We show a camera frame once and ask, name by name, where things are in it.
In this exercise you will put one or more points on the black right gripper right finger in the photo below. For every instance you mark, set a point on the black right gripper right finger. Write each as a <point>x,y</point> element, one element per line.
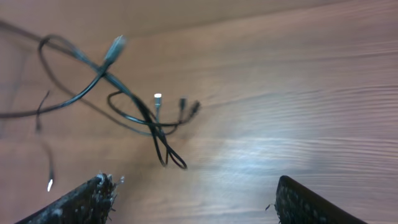
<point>296,204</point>

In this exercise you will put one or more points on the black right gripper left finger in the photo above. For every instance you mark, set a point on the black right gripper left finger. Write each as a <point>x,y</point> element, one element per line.
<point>89,203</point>

